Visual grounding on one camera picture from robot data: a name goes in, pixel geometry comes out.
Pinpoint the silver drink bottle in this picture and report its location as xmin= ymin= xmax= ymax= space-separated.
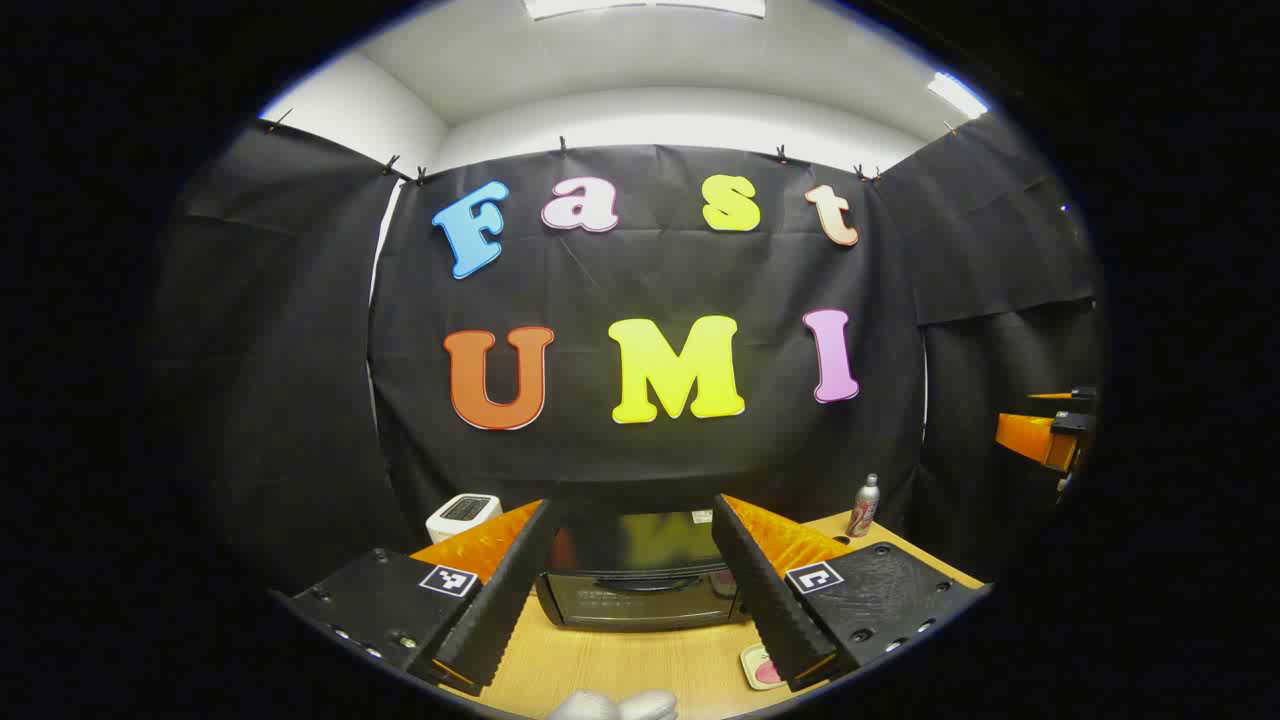
xmin=846 ymin=474 xmax=882 ymax=540

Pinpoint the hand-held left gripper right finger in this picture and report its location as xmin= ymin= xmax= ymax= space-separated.
xmin=710 ymin=493 xmax=993 ymax=694

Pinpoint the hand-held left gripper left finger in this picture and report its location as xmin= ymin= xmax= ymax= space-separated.
xmin=272 ymin=498 xmax=563 ymax=697

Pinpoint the ceiling light panel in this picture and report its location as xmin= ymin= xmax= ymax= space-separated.
xmin=926 ymin=72 xmax=990 ymax=120
xmin=523 ymin=0 xmax=767 ymax=22

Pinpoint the black backdrop cloth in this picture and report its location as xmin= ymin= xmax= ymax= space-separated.
xmin=150 ymin=118 xmax=1106 ymax=601

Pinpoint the black electric oven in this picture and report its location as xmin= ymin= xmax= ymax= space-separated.
xmin=535 ymin=508 xmax=753 ymax=633

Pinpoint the white toaster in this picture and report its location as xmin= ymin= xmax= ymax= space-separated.
xmin=426 ymin=493 xmax=503 ymax=545

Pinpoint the plate of pink food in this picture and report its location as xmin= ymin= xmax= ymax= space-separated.
xmin=739 ymin=643 xmax=787 ymax=692

